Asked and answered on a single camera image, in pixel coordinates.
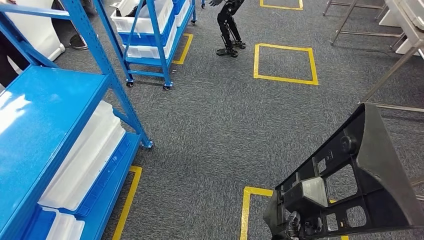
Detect person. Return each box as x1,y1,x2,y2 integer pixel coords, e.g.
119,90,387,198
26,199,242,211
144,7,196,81
51,0,99,51
0,0,32,89

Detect blue steel shelf rack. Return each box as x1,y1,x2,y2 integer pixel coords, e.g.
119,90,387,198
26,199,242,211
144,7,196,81
0,0,154,240

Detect black plastic part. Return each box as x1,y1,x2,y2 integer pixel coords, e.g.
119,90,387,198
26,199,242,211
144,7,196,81
115,0,147,17

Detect black plastic plate bracket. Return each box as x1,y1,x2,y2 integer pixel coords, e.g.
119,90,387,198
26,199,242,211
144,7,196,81
263,102,424,240

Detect black humanoid robot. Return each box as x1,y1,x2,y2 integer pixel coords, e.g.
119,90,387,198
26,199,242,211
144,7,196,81
200,0,247,59

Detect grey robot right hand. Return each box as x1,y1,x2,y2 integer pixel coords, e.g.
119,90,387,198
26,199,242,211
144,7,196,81
284,211,322,240

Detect white cabinet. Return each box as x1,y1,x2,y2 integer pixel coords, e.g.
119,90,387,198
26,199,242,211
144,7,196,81
378,9,424,56

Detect blue wheeled rack cart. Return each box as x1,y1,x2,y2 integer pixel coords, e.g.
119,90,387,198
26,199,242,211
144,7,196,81
92,0,199,91

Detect yellow floor tape square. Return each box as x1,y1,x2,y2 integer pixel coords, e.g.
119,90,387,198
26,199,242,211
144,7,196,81
239,186,350,240
253,43,320,87
259,0,304,11
111,165,143,240

